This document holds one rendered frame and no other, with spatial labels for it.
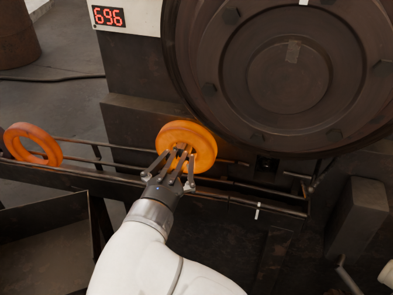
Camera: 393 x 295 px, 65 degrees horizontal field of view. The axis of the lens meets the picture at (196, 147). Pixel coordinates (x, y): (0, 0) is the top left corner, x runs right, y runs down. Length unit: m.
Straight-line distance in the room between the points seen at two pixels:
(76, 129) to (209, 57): 1.91
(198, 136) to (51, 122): 1.86
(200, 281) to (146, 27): 0.55
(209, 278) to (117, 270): 0.16
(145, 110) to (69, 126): 1.58
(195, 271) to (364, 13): 0.45
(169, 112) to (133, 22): 0.23
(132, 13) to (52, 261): 0.64
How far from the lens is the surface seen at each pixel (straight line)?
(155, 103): 0.86
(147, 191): 0.63
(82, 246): 0.91
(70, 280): 0.87
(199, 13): 0.52
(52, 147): 1.03
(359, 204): 0.78
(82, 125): 2.36
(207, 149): 0.73
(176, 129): 0.72
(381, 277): 0.85
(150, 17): 0.75
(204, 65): 0.50
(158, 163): 0.71
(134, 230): 0.56
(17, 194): 2.01
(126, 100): 0.88
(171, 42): 0.60
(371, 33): 0.46
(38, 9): 4.69
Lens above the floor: 1.34
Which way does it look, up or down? 41 degrees down
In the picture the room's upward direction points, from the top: straight up
